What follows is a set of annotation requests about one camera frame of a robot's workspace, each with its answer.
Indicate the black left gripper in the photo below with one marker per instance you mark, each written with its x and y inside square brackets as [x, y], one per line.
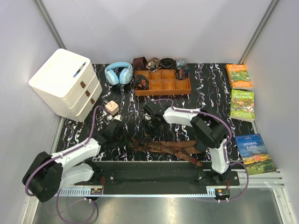
[126, 139]

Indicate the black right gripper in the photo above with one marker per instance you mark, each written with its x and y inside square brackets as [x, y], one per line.
[147, 134]

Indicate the brown floral long tie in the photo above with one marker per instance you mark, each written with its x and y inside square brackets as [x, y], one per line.
[180, 149]

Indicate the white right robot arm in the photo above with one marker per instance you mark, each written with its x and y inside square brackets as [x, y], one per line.
[212, 131]

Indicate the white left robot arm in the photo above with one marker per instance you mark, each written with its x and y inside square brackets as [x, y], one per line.
[50, 173]

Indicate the pink cube power adapter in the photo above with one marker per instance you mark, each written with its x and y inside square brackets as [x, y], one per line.
[112, 108]

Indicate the orange compartment tray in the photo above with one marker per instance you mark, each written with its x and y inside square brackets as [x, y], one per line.
[163, 83]

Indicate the black orange-leaf rolled tie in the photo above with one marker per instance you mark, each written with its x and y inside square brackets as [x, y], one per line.
[141, 83]

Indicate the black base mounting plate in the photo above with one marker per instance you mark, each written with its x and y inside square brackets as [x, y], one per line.
[160, 178]

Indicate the light blue headphones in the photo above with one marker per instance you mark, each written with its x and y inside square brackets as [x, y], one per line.
[119, 73]

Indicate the dark floral rolled tie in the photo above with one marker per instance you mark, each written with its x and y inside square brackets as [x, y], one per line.
[182, 73]

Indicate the brown patterned rolled tie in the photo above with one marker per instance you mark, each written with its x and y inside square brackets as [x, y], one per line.
[153, 64]

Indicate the dark red rolled tie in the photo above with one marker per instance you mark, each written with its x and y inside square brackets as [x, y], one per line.
[139, 63]

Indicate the grey blue rolled tie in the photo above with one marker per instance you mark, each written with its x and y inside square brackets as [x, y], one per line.
[182, 62]

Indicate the white three-drawer cabinet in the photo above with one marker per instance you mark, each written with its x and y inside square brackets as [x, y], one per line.
[69, 97]

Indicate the blue pen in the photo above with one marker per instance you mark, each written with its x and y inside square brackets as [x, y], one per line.
[80, 68]

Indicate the green treehouse book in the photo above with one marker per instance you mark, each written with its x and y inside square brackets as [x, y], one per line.
[242, 105]

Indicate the orange treehouse book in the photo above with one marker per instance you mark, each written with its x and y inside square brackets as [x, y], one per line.
[238, 77]

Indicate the blue Animal Farm book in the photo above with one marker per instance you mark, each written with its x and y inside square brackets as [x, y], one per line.
[254, 154]

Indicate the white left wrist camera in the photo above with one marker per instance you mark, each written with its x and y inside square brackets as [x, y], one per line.
[118, 117]

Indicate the aluminium front rail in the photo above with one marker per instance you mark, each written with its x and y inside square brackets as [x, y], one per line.
[271, 180]

